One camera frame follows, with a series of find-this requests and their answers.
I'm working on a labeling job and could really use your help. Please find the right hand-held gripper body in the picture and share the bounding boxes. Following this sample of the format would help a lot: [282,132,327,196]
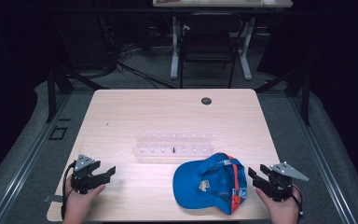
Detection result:
[261,161,310,203]

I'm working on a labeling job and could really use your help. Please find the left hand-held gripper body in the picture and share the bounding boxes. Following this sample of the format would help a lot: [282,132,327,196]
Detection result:
[70,154,106,195]

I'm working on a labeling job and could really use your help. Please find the person's left hand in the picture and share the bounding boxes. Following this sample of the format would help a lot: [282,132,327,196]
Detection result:
[63,174,106,220]

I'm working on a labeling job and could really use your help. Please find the person's right hand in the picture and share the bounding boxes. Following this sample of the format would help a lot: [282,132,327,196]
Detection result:
[255,186,302,224]

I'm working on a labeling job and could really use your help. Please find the grey tape strip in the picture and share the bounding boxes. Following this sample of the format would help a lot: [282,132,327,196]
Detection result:
[42,194,64,203]

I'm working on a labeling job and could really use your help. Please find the blue baseball cap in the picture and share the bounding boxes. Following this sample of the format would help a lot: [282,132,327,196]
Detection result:
[172,152,249,217]

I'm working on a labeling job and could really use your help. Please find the clear acrylic rack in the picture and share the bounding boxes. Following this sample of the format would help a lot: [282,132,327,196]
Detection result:
[131,132,215,158]

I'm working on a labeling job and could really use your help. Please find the black metal stand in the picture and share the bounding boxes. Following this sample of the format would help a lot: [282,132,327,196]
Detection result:
[254,65,312,127]
[45,65,110,124]

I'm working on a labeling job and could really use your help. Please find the black chair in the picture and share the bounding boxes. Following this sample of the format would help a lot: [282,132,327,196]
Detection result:
[178,12,244,90]

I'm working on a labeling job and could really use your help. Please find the white-legged wooden desk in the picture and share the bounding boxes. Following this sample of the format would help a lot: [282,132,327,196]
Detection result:
[152,0,294,82]

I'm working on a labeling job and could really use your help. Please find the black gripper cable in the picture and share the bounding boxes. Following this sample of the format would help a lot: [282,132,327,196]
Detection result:
[61,161,77,220]
[278,180,304,217]

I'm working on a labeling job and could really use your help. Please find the aluminium floor rail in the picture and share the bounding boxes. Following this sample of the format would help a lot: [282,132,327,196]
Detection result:
[287,92,358,224]
[0,92,73,224]

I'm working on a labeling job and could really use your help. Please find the black floor cables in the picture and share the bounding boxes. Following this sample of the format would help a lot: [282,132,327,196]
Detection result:
[105,18,179,90]

